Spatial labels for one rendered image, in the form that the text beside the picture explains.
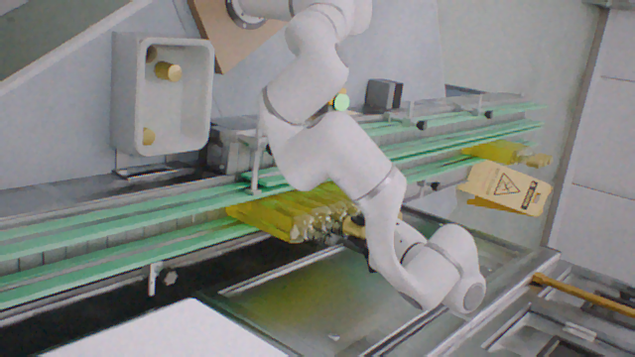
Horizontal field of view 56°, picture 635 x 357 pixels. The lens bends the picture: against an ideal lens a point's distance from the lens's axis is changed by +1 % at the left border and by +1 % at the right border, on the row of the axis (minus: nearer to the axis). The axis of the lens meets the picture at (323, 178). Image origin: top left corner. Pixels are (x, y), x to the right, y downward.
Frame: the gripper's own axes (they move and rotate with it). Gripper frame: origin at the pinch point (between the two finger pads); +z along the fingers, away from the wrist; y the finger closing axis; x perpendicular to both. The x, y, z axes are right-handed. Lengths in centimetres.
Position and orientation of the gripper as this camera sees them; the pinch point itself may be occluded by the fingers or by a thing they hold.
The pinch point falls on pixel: (360, 230)
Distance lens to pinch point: 116.4
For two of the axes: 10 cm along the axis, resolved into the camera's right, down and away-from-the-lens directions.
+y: 1.4, -9.5, -2.8
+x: -8.0, 0.6, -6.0
